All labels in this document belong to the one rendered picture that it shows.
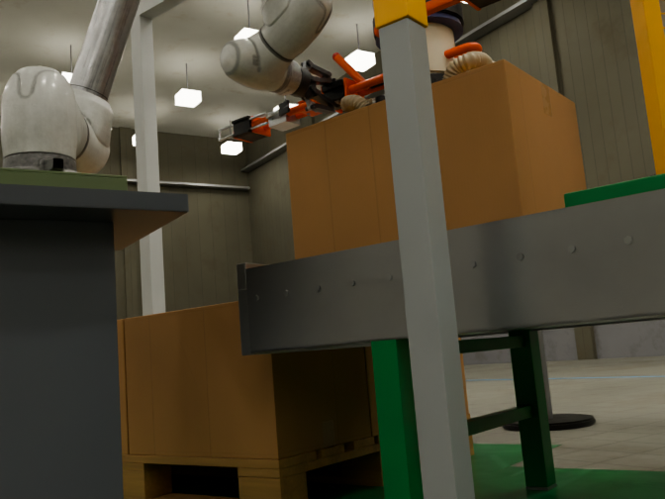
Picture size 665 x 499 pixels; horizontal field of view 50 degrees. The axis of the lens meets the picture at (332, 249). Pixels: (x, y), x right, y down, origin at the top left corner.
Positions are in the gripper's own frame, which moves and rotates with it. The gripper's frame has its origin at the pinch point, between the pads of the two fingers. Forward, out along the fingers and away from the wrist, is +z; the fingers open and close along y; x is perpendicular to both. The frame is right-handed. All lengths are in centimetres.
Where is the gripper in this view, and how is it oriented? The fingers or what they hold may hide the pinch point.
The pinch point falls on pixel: (339, 97)
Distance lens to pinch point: 198.0
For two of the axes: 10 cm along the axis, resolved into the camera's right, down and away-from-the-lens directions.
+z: 6.2, 0.5, 7.9
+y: 0.9, 9.9, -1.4
